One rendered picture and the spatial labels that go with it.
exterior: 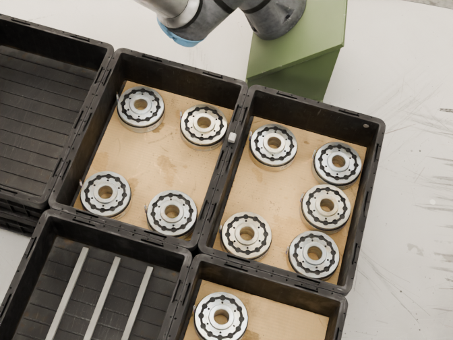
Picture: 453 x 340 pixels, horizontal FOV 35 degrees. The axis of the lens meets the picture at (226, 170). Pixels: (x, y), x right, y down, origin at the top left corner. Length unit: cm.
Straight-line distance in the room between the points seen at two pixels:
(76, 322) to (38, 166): 35
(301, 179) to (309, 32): 34
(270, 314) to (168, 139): 44
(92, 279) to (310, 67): 68
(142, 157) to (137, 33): 45
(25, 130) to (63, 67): 18
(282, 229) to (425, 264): 37
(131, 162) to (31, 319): 38
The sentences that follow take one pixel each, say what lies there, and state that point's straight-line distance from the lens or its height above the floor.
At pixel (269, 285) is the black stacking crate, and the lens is 137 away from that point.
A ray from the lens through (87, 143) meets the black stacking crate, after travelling 151.
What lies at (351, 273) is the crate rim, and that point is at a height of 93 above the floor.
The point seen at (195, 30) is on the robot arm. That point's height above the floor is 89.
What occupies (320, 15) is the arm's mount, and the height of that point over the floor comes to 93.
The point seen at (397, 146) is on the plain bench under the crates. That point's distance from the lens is 179.
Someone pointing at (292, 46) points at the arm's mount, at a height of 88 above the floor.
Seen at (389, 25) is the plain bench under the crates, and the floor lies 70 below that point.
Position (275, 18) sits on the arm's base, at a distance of 169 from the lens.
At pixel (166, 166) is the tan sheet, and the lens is 154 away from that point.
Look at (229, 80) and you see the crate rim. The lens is 153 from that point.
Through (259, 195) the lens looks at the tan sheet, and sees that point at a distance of 152.
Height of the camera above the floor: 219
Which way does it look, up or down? 63 degrees down
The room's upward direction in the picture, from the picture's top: 8 degrees clockwise
